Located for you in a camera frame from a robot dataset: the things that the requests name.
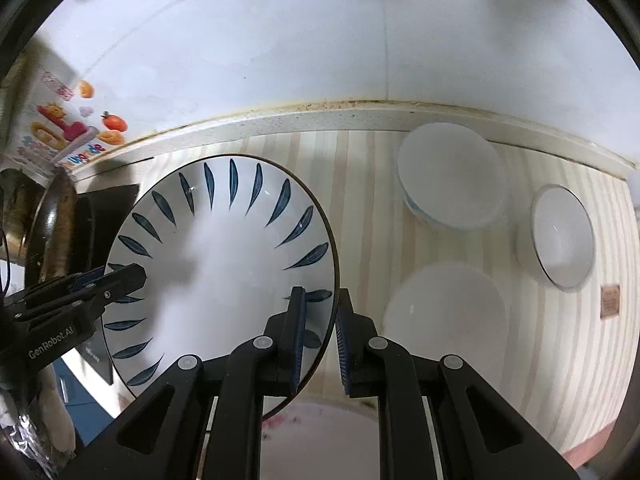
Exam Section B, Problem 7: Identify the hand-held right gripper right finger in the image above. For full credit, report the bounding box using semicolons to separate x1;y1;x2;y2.
336;287;586;480

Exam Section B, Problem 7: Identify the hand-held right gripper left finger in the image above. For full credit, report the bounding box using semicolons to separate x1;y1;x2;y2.
55;286;307;480

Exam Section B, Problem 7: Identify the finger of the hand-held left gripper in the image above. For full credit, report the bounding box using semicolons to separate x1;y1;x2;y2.
5;267;109;312
17;262;148;324

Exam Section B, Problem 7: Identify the plain white bowl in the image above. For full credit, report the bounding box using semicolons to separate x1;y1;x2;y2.
382;261;511;361

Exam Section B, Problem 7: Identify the blue patterned white bowl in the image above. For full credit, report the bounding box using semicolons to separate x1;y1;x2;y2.
396;122;509;231

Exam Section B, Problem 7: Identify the dark rimmed white bowl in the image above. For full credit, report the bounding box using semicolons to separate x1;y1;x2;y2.
517;184;597;292

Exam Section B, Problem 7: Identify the black gas stove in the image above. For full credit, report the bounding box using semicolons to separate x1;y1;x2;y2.
25;184;142;387

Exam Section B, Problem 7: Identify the dark metal wok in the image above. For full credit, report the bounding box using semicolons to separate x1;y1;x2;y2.
25;166;83;283

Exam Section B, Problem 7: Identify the steel cooking pot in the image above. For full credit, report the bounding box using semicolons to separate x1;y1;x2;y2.
0;169;51;263

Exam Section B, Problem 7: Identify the striped tablecloth with pink border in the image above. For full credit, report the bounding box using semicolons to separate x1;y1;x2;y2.
117;127;632;461

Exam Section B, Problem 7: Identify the brown square label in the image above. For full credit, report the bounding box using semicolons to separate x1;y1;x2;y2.
601;285;621;320

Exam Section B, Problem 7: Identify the colourful wall sticker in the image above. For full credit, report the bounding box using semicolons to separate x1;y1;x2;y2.
14;71;127;172

